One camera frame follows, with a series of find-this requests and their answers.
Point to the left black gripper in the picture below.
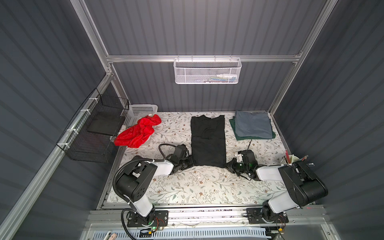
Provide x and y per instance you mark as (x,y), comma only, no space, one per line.
(191,163)

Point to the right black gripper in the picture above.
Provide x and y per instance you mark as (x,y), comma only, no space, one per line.
(231,167)

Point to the black t-shirt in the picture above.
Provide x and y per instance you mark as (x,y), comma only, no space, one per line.
(208,141)

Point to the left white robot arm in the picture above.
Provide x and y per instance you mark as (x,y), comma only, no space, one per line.
(133,178)

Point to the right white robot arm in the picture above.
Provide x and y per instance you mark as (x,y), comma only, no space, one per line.
(303,186)

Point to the floral table mat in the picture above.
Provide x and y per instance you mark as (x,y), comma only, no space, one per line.
(202,185)

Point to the folded grey-blue t-shirt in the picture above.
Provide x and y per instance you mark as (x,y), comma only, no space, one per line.
(253,125)

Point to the white pen cup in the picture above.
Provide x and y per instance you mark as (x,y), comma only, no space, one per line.
(289,159)

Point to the red t-shirt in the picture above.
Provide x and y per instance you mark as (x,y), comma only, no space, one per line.
(138,134)

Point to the white plastic laundry basket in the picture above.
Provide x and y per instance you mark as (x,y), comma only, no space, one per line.
(133,113)

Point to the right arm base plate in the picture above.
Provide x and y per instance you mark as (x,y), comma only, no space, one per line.
(255,216)

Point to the aluminium front rail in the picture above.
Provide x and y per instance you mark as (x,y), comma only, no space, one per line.
(193,216)

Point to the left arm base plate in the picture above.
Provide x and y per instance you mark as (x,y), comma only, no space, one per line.
(157,218)

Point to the white slotted cable duct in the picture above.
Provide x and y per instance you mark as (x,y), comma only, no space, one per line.
(204,233)

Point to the white wire wall basket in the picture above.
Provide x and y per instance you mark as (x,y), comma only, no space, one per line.
(207,72)

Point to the black wire wall basket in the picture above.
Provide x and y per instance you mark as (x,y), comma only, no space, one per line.
(92,137)

